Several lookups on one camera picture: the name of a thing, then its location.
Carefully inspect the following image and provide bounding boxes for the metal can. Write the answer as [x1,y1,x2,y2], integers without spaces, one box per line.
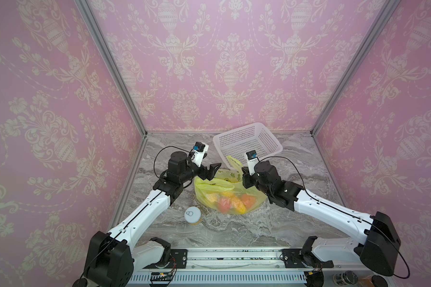
[333,270,359,287]

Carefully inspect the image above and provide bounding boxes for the orange fruit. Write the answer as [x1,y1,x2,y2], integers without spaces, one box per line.
[241,194,257,210]

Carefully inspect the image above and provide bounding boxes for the red lychee fruit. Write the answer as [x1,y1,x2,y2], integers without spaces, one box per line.
[217,197,232,214]

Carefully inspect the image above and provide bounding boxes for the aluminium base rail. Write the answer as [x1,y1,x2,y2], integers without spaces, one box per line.
[128,247,373,287]

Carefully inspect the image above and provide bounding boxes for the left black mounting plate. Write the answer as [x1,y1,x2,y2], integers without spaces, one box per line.
[146,249,188,269]

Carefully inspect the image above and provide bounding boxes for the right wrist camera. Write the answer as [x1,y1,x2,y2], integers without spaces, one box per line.
[245,150,260,176]

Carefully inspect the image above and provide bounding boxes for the black round object right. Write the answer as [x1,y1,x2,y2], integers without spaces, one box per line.
[370,275,389,287]

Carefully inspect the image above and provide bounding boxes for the black round object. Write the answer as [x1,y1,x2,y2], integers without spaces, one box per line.
[72,278,88,287]
[370,275,389,287]

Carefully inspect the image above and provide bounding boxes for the white plastic basket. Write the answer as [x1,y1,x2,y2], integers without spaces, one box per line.
[213,123,283,170]

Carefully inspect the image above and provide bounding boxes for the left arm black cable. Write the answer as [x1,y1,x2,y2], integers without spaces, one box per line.
[152,145,195,180]

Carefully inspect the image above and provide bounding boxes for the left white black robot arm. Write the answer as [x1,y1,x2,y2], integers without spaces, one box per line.
[73,148,221,287]

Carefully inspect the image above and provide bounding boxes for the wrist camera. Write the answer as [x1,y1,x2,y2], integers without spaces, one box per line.
[245,150,260,176]
[189,142,209,167]

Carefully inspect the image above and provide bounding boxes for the small circuit board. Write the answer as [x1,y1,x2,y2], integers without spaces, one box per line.
[150,271,175,285]

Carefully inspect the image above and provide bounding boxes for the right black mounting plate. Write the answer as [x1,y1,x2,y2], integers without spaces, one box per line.
[280,249,334,270]

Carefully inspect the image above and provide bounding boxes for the black mounting plate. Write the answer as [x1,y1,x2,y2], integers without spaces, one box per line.
[280,249,334,270]
[146,249,188,269]

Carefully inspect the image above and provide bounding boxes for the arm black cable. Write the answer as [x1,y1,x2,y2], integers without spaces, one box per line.
[258,155,411,280]
[152,145,195,180]

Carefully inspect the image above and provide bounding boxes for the yellow-green plastic bag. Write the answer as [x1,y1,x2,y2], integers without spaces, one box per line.
[194,156,267,215]

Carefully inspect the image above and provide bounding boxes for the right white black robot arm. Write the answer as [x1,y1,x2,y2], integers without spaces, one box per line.
[242,159,401,276]

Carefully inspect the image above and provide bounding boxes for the black round object left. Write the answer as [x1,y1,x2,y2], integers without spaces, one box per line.
[72,278,88,287]

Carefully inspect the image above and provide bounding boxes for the yellow banana fruit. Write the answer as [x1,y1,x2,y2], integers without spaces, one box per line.
[230,196,247,215]

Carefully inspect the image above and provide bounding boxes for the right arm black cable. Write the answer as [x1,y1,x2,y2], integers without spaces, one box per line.
[258,155,411,280]

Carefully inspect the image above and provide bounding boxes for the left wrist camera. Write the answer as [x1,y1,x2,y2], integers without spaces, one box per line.
[189,142,209,167]

